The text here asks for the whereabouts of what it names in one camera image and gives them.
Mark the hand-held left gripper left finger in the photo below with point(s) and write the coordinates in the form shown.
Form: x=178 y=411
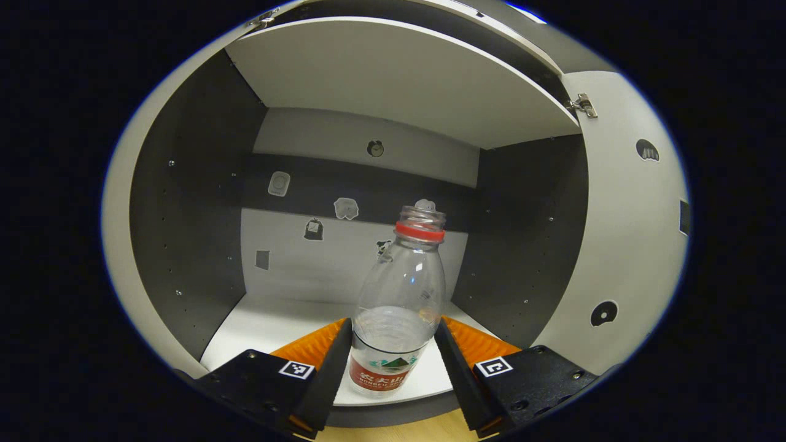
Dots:
x=325 y=387

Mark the clear plastic water bottle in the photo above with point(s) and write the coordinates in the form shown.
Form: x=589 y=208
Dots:
x=399 y=294

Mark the white cabinet door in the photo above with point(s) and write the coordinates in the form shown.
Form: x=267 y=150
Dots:
x=116 y=233
x=620 y=245

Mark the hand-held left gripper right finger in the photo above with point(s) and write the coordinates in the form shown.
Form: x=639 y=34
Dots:
x=463 y=387

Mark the white cabinet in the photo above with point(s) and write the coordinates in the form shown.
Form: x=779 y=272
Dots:
x=399 y=80

